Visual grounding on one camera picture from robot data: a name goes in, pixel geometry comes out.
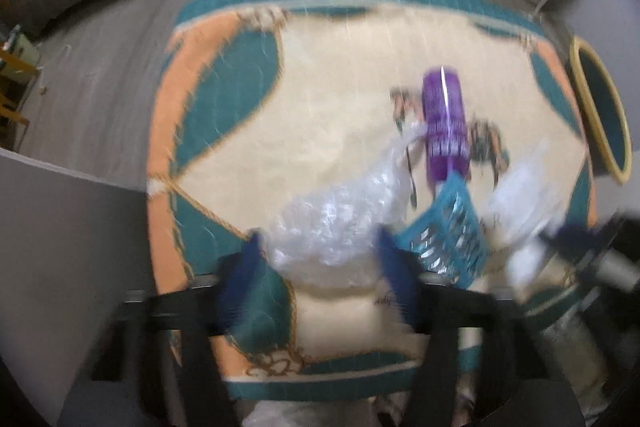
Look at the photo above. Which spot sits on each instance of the clear bubble wrap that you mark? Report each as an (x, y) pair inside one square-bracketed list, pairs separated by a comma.
[(340, 222)]

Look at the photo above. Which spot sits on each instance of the wooden chair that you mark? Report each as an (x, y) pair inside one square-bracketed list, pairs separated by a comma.
[(12, 72)]

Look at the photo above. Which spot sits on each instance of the white plastic wrap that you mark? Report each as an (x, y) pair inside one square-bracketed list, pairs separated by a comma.
[(525, 202)]

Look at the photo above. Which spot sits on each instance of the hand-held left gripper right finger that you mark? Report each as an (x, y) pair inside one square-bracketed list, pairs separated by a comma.
[(395, 272)]

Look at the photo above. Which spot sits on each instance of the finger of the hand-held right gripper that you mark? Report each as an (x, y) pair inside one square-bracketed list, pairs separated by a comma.
[(575, 239)]

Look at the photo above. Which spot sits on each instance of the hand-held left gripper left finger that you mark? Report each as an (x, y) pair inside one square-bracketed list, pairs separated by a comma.
[(242, 277)]

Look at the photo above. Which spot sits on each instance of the yellow bin with teal inside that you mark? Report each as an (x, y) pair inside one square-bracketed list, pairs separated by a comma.
[(607, 117)]

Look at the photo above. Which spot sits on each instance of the purple bottle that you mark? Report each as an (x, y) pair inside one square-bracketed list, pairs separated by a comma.
[(445, 122)]

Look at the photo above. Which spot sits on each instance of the teal plastic basket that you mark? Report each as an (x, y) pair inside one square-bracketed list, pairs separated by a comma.
[(450, 232)]

